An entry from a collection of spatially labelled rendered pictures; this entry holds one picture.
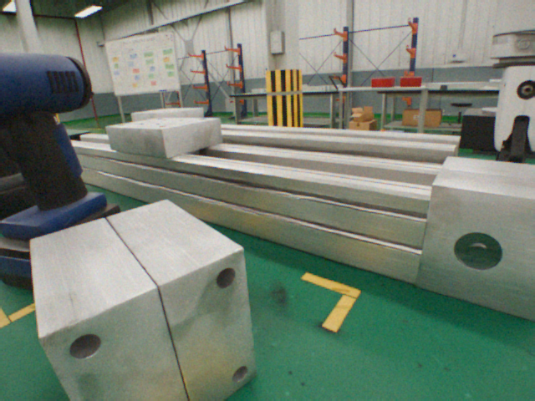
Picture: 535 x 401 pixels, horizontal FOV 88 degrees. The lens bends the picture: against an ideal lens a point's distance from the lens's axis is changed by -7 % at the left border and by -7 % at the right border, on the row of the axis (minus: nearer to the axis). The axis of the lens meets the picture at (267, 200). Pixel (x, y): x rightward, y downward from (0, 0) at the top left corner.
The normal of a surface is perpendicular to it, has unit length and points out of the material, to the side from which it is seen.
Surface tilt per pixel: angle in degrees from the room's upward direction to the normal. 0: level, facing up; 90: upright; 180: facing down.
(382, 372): 0
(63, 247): 0
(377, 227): 90
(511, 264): 90
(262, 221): 90
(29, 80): 86
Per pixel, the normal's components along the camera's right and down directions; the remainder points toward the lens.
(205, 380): 0.64, 0.25
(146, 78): -0.27, 0.37
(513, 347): -0.06, -0.93
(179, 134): 0.80, 0.18
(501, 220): -0.59, 0.32
